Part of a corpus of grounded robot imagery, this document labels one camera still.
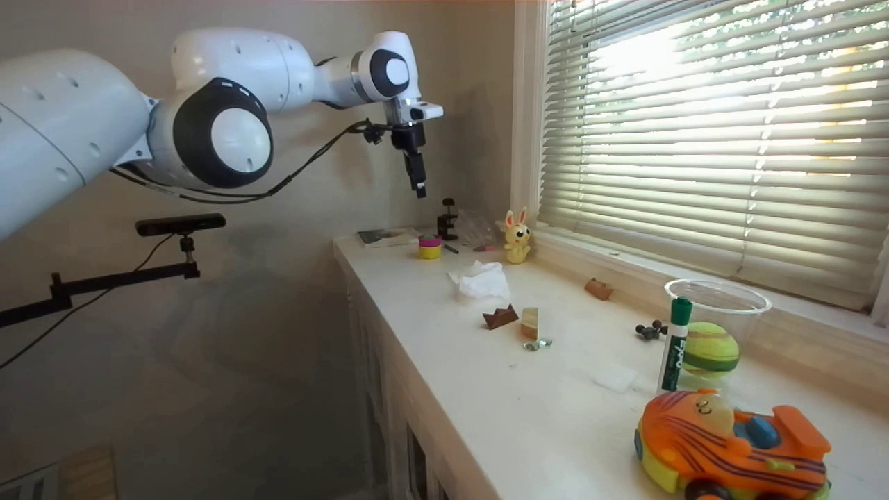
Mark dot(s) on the small black toy figure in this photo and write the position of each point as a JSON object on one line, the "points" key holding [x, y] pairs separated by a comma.
{"points": [[651, 333]]}

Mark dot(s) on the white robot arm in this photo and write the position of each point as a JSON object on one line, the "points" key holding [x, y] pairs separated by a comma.
{"points": [[71, 116]]}

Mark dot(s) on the brown wooden block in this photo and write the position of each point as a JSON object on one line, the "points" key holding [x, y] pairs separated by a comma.
{"points": [[501, 317]]}

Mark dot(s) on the white cabinet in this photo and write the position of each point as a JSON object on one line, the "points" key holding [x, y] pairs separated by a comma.
{"points": [[411, 373]]}

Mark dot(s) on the green yellow ball toy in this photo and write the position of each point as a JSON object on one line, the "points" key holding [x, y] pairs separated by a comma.
{"points": [[711, 348]]}

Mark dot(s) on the small glass jar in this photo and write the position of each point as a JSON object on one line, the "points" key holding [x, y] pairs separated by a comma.
{"points": [[529, 324]]}

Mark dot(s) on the white crumpled cloth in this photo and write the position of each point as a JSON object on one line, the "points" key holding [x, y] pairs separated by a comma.
{"points": [[482, 281]]}

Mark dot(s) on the clear plastic cup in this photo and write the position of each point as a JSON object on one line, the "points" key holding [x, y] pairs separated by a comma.
{"points": [[725, 303]]}

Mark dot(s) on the small brown toy piece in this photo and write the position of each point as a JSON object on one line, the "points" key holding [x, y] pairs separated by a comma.
{"points": [[597, 290]]}

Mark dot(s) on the white window blind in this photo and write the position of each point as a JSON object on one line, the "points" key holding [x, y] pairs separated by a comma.
{"points": [[737, 138]]}

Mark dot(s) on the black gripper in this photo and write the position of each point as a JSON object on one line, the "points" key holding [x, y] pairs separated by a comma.
{"points": [[405, 121]]}

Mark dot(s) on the orange toy car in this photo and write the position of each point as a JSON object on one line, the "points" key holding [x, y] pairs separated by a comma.
{"points": [[697, 445]]}

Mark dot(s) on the pink plastic bowl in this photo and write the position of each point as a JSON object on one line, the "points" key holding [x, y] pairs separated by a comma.
{"points": [[425, 246]]}

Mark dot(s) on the yellow bunny toy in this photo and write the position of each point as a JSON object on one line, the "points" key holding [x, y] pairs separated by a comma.
{"points": [[517, 237]]}

